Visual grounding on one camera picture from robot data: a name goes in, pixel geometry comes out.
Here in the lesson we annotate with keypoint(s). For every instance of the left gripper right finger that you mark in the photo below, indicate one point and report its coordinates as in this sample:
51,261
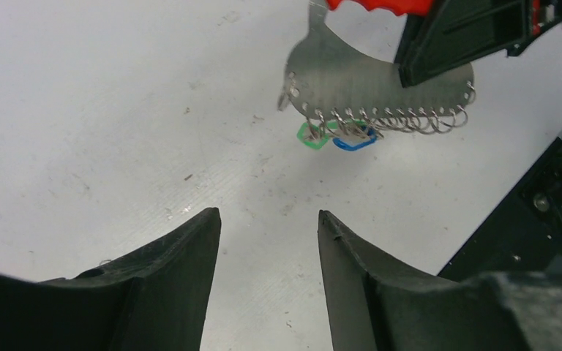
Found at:
377,302

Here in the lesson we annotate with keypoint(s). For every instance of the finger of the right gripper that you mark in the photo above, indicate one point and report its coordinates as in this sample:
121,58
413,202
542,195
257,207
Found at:
455,33

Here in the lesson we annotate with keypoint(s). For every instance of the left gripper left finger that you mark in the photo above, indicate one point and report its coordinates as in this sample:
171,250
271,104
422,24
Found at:
153,298

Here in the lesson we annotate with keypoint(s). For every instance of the red-handled metal key holder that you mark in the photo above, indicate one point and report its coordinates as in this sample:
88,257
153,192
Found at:
331,83

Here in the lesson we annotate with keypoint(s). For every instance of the green key tag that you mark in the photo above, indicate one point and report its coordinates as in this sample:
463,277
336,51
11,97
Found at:
314,136

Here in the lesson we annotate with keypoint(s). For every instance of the blue key tag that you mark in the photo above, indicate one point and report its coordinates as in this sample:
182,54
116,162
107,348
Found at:
356,139

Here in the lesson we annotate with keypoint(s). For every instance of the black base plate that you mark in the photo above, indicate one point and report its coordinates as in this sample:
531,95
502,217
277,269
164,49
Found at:
524,231

